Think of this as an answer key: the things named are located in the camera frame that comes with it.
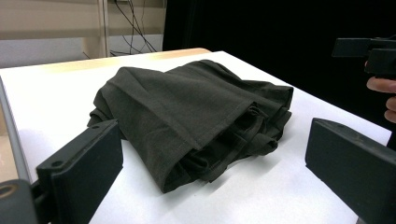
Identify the bundle of black cables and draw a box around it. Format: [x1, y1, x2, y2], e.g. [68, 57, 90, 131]
[109, 0, 159, 58]

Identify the aluminium floor rail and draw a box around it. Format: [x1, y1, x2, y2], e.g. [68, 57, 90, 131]
[0, 76, 33, 183]

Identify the dark grey garment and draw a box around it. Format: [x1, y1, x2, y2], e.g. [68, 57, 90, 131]
[87, 59, 294, 194]

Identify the black curtain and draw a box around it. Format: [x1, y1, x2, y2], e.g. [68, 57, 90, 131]
[162, 0, 396, 132]

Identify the light wooden shelf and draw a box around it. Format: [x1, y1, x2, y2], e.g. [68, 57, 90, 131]
[0, 0, 166, 60]

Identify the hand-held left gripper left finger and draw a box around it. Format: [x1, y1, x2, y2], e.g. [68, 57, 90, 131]
[35, 119, 124, 224]

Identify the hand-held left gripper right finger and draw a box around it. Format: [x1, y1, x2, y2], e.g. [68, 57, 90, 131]
[304, 117, 396, 224]

